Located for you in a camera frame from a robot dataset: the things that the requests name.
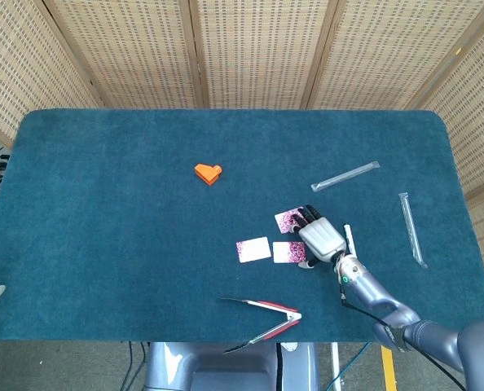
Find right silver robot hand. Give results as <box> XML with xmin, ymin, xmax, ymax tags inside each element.
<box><xmin>293</xmin><ymin>204</ymin><xmax>348</xmax><ymax>270</ymax></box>

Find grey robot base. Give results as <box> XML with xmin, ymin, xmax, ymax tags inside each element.
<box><xmin>143</xmin><ymin>341</ymin><xmax>321</xmax><ymax>391</ymax></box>

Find white marker black cap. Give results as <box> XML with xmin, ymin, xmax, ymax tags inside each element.
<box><xmin>342</xmin><ymin>222</ymin><xmax>358</xmax><ymax>258</ymax></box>

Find clear wrapped straw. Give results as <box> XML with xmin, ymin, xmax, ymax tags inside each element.
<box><xmin>398</xmin><ymin>191</ymin><xmax>429</xmax><ymax>270</ymax></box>
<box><xmin>310</xmin><ymin>160</ymin><xmax>381</xmax><ymax>194</ymax></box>

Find blue carpet table mat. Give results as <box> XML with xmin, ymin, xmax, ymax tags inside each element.
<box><xmin>0</xmin><ymin>108</ymin><xmax>484</xmax><ymax>343</ymax></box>

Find orange plastic block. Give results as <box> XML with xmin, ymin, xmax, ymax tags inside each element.
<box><xmin>193</xmin><ymin>163</ymin><xmax>223</xmax><ymax>187</ymax></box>

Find woven bamboo folding screen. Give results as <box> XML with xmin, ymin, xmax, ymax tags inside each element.
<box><xmin>0</xmin><ymin>0</ymin><xmax>484</xmax><ymax>310</ymax></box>

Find black arm cable with plug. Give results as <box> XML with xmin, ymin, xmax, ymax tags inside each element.
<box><xmin>338</xmin><ymin>280</ymin><xmax>468</xmax><ymax>391</ymax></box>

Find red-handled metal tongs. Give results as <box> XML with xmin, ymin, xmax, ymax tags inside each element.
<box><xmin>220</xmin><ymin>296</ymin><xmax>303</xmax><ymax>355</ymax></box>

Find blue floor cable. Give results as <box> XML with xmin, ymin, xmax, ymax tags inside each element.
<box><xmin>125</xmin><ymin>341</ymin><xmax>146</xmax><ymax>391</ymax></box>
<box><xmin>325</xmin><ymin>341</ymin><xmax>372</xmax><ymax>391</ymax></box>

